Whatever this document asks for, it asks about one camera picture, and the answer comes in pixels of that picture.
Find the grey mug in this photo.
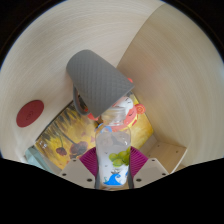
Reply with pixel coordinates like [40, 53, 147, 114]
[65, 49, 136, 120]

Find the light wooden shelf board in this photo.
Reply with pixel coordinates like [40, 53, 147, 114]
[145, 141, 189, 174]

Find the flat round red coaster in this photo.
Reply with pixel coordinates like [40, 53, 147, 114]
[15, 99, 45, 129]

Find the red mouse plush toy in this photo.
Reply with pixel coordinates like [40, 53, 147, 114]
[84, 78, 148, 130]

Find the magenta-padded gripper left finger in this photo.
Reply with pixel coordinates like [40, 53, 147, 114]
[59, 147, 98, 190]

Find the teal faceted vase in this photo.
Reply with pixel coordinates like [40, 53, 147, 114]
[24, 145, 54, 174]

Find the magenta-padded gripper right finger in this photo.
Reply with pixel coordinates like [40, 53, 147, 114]
[129, 146, 170, 190]

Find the yellow flower painting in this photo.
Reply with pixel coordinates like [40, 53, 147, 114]
[34, 93, 155, 171]

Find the clear printed drink bottle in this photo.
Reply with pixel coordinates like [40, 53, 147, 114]
[94, 107, 133, 190]

